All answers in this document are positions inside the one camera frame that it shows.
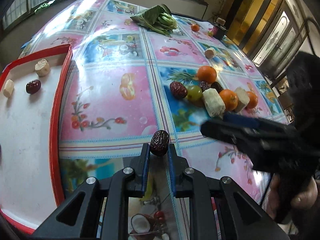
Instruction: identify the orange tangerine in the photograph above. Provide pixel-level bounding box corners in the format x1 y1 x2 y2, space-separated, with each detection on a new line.
246 91 258 109
219 89 238 111
196 66 217 83

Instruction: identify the large beige sugarcane chunk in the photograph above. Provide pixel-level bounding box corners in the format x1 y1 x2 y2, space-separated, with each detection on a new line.
202 88 226 118

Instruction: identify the wrinkled red jujube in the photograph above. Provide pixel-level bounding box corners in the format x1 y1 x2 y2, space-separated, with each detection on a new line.
169 81 188 99

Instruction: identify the dark red jujube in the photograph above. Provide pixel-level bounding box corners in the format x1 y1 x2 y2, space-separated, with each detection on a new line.
150 130 170 157
25 79 42 94

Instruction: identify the beige sugarcane piece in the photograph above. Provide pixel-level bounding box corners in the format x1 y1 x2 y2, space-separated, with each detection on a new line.
3 79 15 98

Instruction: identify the right hand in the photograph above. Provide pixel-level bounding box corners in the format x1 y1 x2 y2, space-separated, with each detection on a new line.
266 175 319 219

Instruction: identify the dark wrinkled jujube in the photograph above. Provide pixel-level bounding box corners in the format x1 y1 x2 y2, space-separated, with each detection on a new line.
210 81 224 93

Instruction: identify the distant beige sugarcane chunk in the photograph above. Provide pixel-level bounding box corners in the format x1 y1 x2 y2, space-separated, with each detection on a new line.
204 48 217 60

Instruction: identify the dark jar with lid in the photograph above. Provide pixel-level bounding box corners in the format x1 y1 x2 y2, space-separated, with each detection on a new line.
213 17 227 40

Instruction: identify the red rimmed white tray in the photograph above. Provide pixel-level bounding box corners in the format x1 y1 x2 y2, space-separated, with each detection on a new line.
1 45 72 234

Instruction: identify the colourful fruit print tablecloth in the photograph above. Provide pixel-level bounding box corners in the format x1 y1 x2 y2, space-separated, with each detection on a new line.
18 0 288 240

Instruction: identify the green leafy vegetable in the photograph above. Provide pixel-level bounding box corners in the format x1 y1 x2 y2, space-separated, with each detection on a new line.
130 4 178 37

